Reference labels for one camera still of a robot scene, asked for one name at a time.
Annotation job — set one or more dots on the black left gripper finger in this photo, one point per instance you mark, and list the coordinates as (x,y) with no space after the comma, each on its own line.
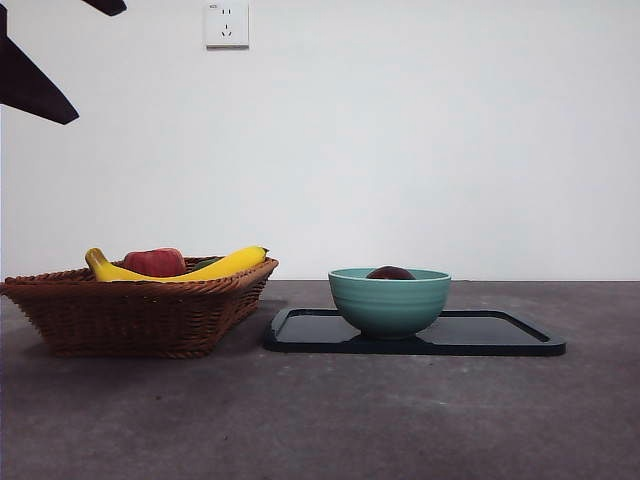
(111,6)
(30,85)

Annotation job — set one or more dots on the dark red plum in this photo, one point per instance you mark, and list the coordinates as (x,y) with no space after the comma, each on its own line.
(390,274)

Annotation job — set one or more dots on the teal ribbed bowl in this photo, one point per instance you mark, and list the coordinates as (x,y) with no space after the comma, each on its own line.
(390,310)

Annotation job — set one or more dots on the red apple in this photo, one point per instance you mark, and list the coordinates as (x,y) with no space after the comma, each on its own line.
(155,261)

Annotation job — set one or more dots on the green vegetable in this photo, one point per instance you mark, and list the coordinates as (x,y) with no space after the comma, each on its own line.
(204,263)

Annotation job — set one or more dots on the brown wicker basket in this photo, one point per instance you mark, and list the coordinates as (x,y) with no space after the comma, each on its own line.
(130,320)

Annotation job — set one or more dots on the yellow banana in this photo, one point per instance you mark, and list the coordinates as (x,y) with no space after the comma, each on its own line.
(235,261)

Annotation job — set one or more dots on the dark rectangular tray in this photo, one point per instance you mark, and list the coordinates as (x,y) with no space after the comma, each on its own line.
(310,335)

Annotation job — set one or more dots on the white wall socket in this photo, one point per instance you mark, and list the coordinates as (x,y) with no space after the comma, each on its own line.
(227,30)

